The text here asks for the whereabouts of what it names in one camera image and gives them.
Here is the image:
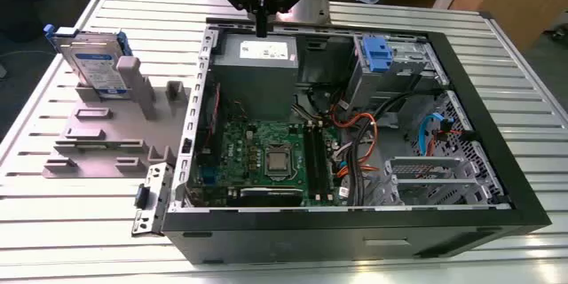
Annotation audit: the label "hard disk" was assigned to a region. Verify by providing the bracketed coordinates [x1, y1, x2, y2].
[42, 23, 133, 100]

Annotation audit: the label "metal disk bay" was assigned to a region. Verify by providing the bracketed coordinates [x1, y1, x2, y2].
[384, 156, 509, 207]

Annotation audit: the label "grey power supply unit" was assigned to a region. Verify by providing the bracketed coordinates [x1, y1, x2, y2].
[208, 33, 298, 122]

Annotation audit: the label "metal optical drive cage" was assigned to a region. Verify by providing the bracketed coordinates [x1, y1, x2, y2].
[345, 34, 449, 117]

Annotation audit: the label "green motherboard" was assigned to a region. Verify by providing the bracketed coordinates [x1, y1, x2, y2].
[188, 119, 346, 208]

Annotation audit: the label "CPU socket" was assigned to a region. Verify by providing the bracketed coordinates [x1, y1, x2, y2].
[262, 143, 297, 182]

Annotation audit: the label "grey parts rack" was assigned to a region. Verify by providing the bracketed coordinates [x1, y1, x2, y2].
[38, 56, 194, 178]

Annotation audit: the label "black RAM slot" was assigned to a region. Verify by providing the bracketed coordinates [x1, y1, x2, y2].
[310, 120, 328, 202]
[305, 120, 322, 202]

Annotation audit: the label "silver CPU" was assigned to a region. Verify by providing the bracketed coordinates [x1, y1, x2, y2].
[266, 153, 290, 170]

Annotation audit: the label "black chair wheel base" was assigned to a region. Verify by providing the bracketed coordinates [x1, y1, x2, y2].
[542, 23, 568, 38]

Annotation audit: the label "black graphics card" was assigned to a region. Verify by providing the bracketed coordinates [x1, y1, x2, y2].
[225, 186, 306, 208]

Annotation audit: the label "black blue port plug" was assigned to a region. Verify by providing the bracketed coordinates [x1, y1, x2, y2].
[134, 183, 152, 209]

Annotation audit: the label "black open PC case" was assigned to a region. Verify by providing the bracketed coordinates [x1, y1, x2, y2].
[160, 16, 553, 264]

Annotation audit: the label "yellow black power wires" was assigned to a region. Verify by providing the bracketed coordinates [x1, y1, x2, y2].
[290, 102, 328, 122]

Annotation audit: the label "orange power wire bundle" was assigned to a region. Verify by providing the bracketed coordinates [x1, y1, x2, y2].
[330, 112, 381, 184]

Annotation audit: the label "blue data wire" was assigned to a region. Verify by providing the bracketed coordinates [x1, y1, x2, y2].
[416, 112, 452, 158]

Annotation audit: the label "disk power wire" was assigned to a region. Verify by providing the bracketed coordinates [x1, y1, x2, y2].
[432, 119, 478, 147]

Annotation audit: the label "black cable bundle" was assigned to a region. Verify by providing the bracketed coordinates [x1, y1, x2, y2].
[344, 88, 446, 206]

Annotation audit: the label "metal slot retainer bracket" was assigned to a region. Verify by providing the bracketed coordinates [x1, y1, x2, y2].
[130, 162, 174, 238]

